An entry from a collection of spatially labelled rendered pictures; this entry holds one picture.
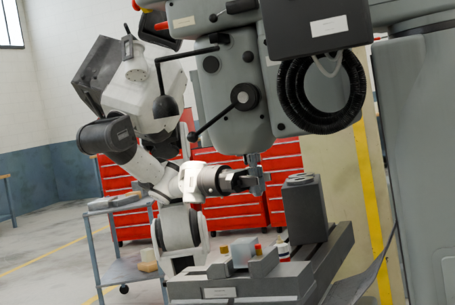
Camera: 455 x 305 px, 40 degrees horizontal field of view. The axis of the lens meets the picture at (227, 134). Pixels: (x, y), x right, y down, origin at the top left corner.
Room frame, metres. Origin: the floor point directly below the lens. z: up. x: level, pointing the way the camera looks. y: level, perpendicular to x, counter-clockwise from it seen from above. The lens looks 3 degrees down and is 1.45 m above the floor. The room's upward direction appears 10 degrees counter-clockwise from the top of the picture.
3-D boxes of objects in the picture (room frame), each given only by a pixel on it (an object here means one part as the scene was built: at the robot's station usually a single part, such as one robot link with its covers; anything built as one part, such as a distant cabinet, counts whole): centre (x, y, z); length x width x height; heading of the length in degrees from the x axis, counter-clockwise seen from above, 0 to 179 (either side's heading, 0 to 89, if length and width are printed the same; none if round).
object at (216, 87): (1.66, -0.06, 1.47); 0.21 x 0.19 x 0.32; 159
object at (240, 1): (1.51, -0.06, 1.66); 0.12 x 0.04 x 0.04; 69
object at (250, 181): (1.64, -0.03, 1.23); 0.06 x 0.02 x 0.03; 47
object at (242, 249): (1.52, 0.00, 1.08); 0.06 x 0.05 x 0.06; 156
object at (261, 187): (1.66, -0.05, 1.23); 0.05 x 0.05 x 0.06
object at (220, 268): (1.54, 0.06, 1.06); 0.12 x 0.06 x 0.04; 156
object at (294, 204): (2.05, -0.21, 1.07); 0.22 x 0.12 x 0.20; 170
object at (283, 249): (1.66, -0.09, 1.02); 0.04 x 0.04 x 0.11
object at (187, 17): (1.65, -0.09, 1.68); 0.34 x 0.24 x 0.10; 69
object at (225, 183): (1.73, 0.01, 1.23); 0.13 x 0.12 x 0.10; 137
